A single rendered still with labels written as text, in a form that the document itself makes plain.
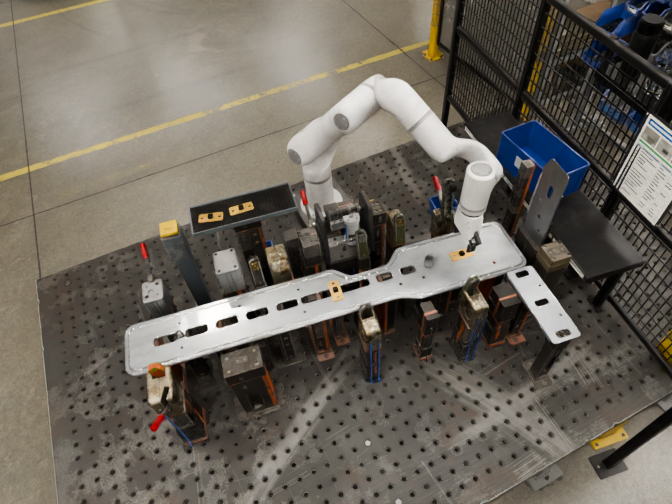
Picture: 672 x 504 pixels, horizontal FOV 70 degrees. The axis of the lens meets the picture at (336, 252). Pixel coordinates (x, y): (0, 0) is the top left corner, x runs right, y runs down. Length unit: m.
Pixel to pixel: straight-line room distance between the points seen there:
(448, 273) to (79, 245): 2.60
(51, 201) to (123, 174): 0.53
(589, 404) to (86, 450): 1.73
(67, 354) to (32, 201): 2.12
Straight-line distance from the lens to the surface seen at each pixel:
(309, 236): 1.70
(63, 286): 2.42
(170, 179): 3.80
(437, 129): 1.46
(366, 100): 1.57
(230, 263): 1.64
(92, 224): 3.72
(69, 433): 2.04
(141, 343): 1.70
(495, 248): 1.80
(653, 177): 1.79
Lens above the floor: 2.36
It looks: 51 degrees down
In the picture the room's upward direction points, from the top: 6 degrees counter-clockwise
